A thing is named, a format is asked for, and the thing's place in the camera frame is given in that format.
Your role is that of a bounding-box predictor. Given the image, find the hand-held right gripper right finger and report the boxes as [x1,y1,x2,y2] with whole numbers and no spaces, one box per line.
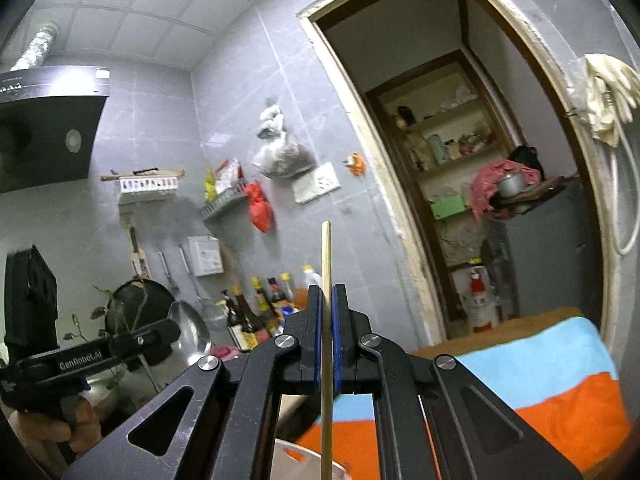
[331,284,585,480]

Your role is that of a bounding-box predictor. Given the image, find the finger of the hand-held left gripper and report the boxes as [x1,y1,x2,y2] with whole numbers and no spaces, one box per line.
[117,318,182,361]

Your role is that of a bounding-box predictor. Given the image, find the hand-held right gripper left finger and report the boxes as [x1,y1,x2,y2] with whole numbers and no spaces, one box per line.
[62,284,325,480]

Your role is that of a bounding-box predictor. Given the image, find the wooden chopstick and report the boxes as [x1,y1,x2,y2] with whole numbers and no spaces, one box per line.
[320,220,333,480]

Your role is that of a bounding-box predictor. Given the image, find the white plastic utensil holder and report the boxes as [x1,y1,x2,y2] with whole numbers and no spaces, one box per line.
[272,437,353,480]

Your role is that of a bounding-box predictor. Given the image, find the person's left hand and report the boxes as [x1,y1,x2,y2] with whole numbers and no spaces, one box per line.
[10,400,101,466]

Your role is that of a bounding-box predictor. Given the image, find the black wok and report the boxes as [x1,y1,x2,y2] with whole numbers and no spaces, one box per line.
[105,280,177,346]

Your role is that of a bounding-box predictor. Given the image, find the steel pan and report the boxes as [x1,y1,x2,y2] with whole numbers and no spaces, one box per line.
[167,300,213,368]

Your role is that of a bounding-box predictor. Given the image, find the blue white packet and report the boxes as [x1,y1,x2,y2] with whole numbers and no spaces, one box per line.
[270,305,296,336]

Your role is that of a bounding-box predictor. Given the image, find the leafy twig plant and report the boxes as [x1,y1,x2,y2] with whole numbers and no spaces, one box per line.
[65,280,151,361]

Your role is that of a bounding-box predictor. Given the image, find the hanging metal ladle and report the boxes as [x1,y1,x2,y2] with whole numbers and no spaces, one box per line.
[159,250,178,293]

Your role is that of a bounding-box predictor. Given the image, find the wooden cutting board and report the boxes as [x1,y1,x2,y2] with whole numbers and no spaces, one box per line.
[127,225,151,281]

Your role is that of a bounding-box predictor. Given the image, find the pink cloth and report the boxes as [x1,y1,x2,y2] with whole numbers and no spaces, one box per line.
[212,345,251,361]

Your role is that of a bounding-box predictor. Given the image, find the dark bottle yellow label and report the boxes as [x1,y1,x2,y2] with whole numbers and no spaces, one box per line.
[232,285,266,351]

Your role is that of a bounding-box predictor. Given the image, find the dark bottle with pump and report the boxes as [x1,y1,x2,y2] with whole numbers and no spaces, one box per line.
[222,292,246,351]

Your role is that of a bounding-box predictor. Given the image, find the dark bottle yellow cap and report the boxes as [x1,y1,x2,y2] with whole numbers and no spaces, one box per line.
[250,276,271,313]

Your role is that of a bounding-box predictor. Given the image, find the white basket shelf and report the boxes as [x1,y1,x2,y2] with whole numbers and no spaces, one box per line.
[118,170,180,196]

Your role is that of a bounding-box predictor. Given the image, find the red white bottle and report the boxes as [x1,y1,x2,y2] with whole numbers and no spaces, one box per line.
[462,260,498,335]

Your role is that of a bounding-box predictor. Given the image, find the red plastic bag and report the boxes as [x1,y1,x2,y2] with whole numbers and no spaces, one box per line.
[245,180,276,233]

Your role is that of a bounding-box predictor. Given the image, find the wooden rolling pin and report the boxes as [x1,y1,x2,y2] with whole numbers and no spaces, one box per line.
[100,169,186,182]

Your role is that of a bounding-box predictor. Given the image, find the red white packet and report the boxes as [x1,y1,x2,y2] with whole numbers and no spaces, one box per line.
[215,158,243,191]

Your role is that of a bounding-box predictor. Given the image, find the green box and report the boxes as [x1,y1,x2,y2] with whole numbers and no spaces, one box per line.
[430,195,468,221]

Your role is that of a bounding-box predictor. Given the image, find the clear plastic bag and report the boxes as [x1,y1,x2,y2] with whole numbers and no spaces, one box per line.
[251,102,318,179]

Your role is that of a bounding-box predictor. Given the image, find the striped blue orange brown cloth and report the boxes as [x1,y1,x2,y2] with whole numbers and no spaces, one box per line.
[277,305,633,480]

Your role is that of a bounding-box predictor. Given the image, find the red cloth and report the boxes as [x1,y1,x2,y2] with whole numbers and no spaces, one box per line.
[470,160,543,223]

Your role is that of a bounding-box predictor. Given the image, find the black range hood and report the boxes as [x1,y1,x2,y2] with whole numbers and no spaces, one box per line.
[0,66,111,195]

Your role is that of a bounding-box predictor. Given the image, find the grey cabinet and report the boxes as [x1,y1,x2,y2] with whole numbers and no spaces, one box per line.
[492,175,603,321]

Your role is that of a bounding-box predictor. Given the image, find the green cup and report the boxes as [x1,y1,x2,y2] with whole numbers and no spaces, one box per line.
[428,134,448,166]

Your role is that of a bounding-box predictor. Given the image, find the metal pot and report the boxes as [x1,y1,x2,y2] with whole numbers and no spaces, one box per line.
[495,172,526,198]

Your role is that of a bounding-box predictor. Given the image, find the black bag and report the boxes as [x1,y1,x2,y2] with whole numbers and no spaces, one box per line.
[507,145,546,181]

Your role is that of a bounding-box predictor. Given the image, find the wooden shelf unit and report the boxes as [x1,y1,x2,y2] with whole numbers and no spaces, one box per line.
[365,50,526,326]

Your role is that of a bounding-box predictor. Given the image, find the cream rubber gloves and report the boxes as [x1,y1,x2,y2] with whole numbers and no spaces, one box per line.
[582,52,640,148]

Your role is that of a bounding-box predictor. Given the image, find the wire skimmer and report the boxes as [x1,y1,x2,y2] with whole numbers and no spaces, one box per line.
[180,245,228,323]

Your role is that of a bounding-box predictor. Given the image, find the white wall box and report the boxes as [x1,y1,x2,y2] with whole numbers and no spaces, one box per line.
[187,235,223,277]

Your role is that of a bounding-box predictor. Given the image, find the grey wall rack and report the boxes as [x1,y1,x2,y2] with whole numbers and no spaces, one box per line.
[200,178,249,221]

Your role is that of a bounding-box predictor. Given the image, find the white wall socket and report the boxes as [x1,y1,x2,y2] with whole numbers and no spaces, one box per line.
[292,161,341,205]

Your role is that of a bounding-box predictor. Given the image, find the cream door frame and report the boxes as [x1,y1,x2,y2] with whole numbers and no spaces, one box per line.
[299,0,631,351]

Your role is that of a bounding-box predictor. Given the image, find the silver ventilation duct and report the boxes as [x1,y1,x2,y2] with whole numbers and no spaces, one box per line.
[10,21,60,72]

